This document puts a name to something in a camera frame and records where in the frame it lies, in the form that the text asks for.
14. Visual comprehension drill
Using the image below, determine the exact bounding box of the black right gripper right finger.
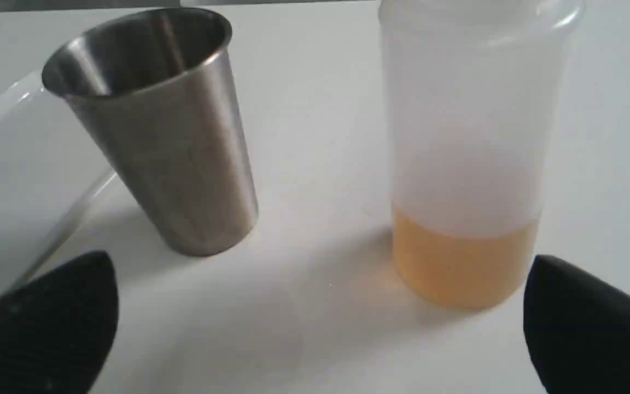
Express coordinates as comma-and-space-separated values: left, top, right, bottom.
523, 255, 630, 393

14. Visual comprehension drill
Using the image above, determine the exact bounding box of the white plastic tray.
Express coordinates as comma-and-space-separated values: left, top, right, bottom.
0, 70, 117, 296

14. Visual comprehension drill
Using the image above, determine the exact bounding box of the clear squeeze bottle with oil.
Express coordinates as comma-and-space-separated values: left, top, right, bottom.
378, 1, 585, 311

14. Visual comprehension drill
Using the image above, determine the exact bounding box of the grey fabric backdrop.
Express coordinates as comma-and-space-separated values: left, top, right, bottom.
0, 0, 381, 14

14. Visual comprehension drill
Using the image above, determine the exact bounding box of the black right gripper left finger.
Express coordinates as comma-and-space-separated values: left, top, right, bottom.
0, 250, 119, 393

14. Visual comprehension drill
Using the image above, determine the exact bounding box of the stainless steel cup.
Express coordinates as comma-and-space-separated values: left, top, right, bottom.
42, 7, 258, 256

